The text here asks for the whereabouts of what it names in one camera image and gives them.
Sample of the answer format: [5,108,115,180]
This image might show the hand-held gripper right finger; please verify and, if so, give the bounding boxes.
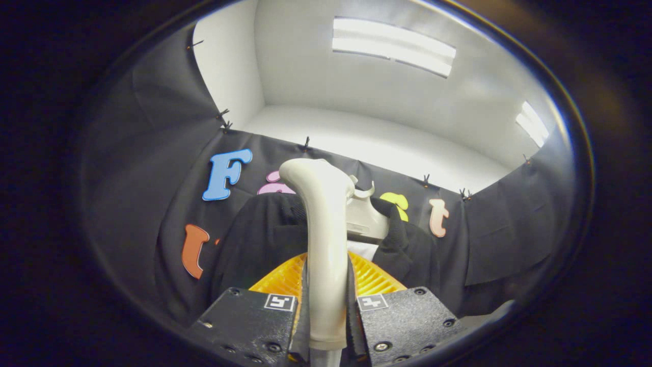
[346,251,464,366]

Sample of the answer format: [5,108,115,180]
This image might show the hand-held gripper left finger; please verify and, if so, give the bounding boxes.
[188,252,309,365]

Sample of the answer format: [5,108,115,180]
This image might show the black suit jacket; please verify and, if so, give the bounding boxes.
[211,193,469,317]

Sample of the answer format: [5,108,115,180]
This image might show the white garment steamer head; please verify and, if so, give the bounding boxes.
[279,158,356,367]

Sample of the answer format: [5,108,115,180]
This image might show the black backdrop cloth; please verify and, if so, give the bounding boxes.
[79,23,576,327]

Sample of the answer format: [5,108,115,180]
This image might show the short ceiling light panel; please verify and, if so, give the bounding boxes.
[514,101,551,148]

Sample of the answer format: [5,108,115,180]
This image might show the long ceiling light panel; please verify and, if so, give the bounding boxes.
[332,17,457,78]

